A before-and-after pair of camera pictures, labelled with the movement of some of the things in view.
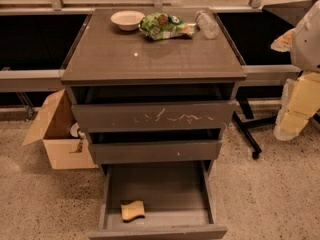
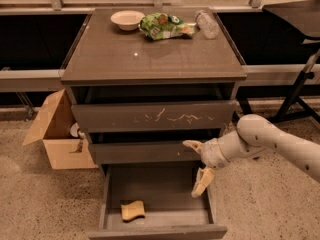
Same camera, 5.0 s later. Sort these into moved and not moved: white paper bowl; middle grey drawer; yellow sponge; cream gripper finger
Moved: cream gripper finger
Not moved: white paper bowl; middle grey drawer; yellow sponge
